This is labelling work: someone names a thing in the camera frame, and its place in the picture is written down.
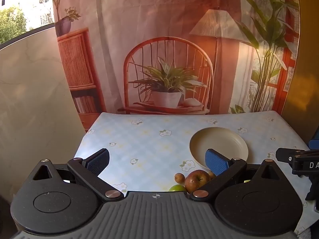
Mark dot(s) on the cream round plate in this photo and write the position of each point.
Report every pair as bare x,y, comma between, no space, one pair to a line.
219,139

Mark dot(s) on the red apple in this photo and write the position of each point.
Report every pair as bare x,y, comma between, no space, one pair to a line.
197,181

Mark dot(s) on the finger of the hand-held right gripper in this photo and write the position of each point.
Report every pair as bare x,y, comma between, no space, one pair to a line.
289,156

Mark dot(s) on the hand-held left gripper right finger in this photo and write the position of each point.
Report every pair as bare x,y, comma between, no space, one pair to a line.
216,163

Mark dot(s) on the printed wall backdrop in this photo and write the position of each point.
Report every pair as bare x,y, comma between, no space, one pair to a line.
149,17

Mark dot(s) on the small brown fruit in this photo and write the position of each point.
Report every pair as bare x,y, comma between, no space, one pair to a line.
179,178
211,175

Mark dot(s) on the window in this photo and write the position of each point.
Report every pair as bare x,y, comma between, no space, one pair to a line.
20,10

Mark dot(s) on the green round fruit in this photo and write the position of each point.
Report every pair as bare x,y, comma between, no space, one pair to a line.
177,188

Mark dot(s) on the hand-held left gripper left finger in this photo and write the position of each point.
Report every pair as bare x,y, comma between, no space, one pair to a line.
98,163

